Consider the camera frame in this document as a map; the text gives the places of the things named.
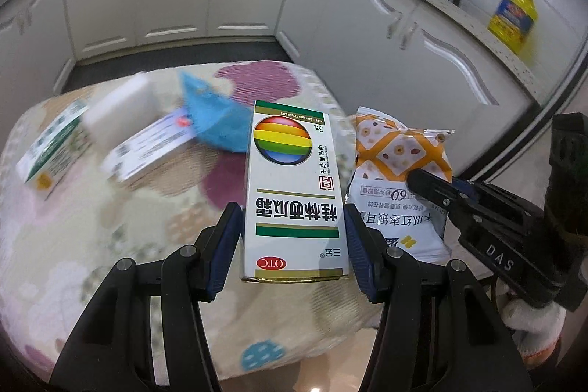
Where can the person's right hand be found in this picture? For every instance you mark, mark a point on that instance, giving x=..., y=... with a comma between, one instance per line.
x=535, y=327

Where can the white box with rainbow ball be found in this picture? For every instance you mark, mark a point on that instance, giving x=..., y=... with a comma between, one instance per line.
x=294, y=199

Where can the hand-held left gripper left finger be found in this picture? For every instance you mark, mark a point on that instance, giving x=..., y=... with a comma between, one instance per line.
x=225, y=249

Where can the white foam block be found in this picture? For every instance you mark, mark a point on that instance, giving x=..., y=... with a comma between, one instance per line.
x=119, y=107

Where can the white box with red label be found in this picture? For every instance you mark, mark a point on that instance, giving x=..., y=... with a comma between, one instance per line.
x=147, y=144

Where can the green and white box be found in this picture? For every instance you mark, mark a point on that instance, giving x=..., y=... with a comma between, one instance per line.
x=50, y=153

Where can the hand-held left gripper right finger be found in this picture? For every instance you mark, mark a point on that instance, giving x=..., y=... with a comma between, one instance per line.
x=360, y=254

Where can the blue packet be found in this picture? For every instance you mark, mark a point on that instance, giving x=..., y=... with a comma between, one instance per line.
x=216, y=116

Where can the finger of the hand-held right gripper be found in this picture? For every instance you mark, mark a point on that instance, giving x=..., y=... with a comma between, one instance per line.
x=466, y=188
x=432, y=185

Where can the yellow cooking oil bottle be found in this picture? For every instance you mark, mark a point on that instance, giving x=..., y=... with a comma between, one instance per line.
x=510, y=20

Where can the printed blanket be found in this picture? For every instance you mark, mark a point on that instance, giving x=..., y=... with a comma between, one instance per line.
x=138, y=259

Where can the orange patterned snack packet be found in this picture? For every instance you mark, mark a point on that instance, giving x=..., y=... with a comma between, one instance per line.
x=395, y=144

